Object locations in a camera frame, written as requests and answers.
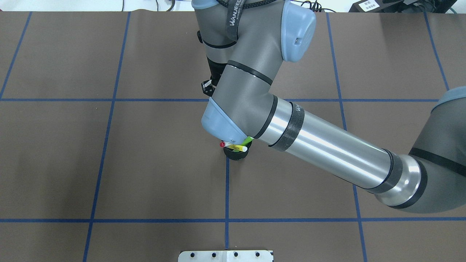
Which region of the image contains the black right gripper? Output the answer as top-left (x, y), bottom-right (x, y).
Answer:
top-left (201, 57), bottom-right (227, 97)

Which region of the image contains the red capped white marker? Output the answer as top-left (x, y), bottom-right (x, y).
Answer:
top-left (220, 141), bottom-right (234, 148)

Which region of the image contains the black labelled box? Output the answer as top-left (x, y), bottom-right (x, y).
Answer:
top-left (348, 0), bottom-right (387, 13)

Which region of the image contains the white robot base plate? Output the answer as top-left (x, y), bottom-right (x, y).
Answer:
top-left (178, 250), bottom-right (274, 262)

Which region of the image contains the black mesh pen holder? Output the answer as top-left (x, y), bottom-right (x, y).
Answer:
top-left (223, 141), bottom-right (252, 161)

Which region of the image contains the green marker pen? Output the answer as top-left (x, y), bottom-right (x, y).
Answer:
top-left (241, 136), bottom-right (254, 146)

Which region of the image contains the yellow marker pen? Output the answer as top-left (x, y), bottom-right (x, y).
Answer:
top-left (226, 144), bottom-right (248, 152)

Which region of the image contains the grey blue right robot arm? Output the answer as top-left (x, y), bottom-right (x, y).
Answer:
top-left (191, 0), bottom-right (466, 213)

